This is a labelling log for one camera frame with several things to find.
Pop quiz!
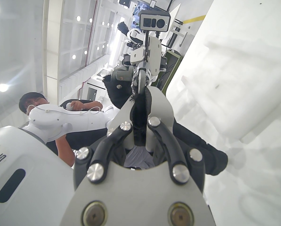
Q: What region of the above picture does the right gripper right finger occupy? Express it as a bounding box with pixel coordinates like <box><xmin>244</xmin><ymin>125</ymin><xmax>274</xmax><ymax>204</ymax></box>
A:
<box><xmin>141</xmin><ymin>87</ymin><xmax>205</xmax><ymax>191</ymax></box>

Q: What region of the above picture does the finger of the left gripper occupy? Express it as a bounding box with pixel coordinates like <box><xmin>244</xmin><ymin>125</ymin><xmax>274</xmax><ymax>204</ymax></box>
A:
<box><xmin>132</xmin><ymin>70</ymin><xmax>140</xmax><ymax>94</ymax></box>
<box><xmin>145</xmin><ymin>69</ymin><xmax>153</xmax><ymax>86</ymax></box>

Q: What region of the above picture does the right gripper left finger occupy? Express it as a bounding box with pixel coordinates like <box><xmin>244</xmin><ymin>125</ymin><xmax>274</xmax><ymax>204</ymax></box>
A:
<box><xmin>73</xmin><ymin>88</ymin><xmax>142</xmax><ymax>191</ymax></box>

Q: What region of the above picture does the person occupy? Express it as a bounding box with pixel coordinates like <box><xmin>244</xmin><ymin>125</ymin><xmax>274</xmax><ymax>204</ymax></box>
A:
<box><xmin>104</xmin><ymin>66</ymin><xmax>228</xmax><ymax>176</ymax></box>
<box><xmin>19</xmin><ymin>92</ymin><xmax>108</xmax><ymax>167</ymax></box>

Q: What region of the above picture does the lit display screen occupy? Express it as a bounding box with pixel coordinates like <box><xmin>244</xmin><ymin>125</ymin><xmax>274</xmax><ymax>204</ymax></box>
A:
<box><xmin>137</xmin><ymin>1</ymin><xmax>153</xmax><ymax>11</ymax></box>

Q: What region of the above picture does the robot body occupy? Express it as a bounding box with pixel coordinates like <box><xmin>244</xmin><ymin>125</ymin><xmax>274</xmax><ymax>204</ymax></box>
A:
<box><xmin>0</xmin><ymin>125</ymin><xmax>77</xmax><ymax>226</ymax></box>

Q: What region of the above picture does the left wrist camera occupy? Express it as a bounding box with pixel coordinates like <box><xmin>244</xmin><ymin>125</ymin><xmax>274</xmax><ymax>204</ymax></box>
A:
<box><xmin>139</xmin><ymin>10</ymin><xmax>171</xmax><ymax>69</ymax></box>

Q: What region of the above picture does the thin white cable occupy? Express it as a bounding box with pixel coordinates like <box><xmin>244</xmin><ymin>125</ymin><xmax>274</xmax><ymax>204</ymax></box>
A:
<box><xmin>27</xmin><ymin>105</ymin><xmax>101</xmax><ymax>117</ymax></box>

